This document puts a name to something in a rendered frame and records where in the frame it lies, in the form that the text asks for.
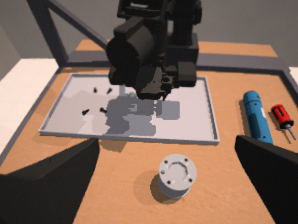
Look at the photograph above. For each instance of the black metal gantry frame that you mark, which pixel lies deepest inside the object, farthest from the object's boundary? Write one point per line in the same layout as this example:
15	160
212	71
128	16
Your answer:
46	24

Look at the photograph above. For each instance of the red screwdriver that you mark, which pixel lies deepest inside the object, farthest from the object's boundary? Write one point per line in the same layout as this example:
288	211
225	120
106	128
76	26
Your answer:
283	118

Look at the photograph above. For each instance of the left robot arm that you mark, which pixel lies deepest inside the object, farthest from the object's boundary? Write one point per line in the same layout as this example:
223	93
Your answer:
135	40

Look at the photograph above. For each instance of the blue electric screwdriver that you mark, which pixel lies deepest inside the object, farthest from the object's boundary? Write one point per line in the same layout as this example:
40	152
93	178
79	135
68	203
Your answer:
257	121

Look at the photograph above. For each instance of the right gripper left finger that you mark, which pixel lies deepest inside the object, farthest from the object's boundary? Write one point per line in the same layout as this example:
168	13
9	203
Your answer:
51	190

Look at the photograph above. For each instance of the grey cylindrical module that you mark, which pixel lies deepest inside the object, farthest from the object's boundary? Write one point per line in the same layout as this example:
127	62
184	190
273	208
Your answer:
177	173

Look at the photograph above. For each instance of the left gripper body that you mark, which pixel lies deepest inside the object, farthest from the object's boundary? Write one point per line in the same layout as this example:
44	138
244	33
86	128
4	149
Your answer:
184	73

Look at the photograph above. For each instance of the grey metal bracket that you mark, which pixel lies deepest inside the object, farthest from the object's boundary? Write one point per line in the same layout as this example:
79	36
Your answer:
136	105

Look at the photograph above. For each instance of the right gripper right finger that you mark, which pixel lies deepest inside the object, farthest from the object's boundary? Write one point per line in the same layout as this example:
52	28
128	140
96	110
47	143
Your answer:
273	171

